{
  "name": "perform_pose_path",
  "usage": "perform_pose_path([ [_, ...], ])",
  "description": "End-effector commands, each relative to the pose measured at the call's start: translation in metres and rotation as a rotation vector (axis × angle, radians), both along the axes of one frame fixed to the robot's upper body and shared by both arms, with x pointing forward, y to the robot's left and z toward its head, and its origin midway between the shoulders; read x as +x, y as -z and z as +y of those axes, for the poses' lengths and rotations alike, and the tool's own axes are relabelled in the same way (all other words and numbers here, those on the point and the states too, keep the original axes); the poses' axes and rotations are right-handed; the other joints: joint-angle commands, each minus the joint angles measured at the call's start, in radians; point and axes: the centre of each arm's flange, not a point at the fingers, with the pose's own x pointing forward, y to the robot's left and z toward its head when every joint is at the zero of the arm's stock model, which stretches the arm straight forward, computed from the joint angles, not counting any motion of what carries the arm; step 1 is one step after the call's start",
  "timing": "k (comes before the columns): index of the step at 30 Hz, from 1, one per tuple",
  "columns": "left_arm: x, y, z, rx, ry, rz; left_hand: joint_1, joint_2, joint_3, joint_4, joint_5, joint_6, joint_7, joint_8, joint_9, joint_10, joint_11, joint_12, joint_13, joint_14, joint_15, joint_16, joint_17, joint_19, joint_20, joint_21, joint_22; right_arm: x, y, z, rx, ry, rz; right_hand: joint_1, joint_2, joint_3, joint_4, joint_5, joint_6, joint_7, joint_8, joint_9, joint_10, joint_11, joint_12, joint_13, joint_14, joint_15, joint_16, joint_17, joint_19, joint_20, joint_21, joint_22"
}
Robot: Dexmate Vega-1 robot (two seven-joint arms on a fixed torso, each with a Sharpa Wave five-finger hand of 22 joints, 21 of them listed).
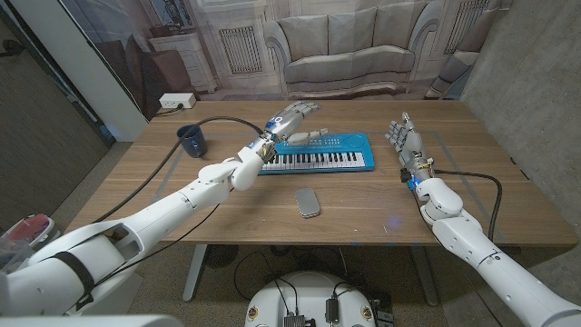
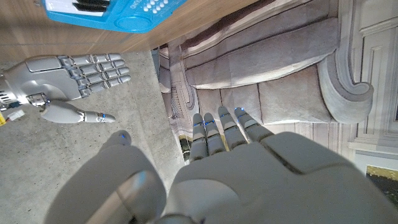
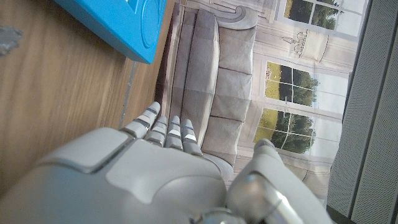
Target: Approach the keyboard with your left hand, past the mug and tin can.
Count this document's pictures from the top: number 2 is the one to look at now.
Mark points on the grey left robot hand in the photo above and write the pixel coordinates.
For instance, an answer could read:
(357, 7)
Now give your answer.
(248, 180)

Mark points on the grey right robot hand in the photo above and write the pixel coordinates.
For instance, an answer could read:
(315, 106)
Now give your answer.
(53, 81)

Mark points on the blue toy piano keyboard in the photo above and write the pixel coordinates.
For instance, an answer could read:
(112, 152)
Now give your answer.
(124, 12)

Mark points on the printed sofa room backdrop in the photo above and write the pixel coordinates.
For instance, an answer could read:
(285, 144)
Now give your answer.
(264, 68)

